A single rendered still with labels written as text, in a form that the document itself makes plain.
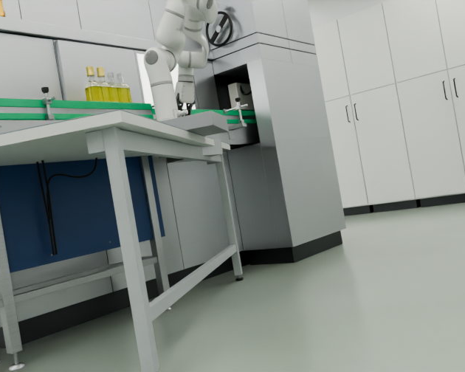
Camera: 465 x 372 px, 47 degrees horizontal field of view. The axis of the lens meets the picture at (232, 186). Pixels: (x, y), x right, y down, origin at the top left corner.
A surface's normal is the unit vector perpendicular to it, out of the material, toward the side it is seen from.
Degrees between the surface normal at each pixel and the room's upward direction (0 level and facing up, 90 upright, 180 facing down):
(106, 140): 90
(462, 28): 90
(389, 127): 90
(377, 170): 90
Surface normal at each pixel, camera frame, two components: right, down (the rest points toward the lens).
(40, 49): 0.77, -0.14
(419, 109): -0.62, 0.10
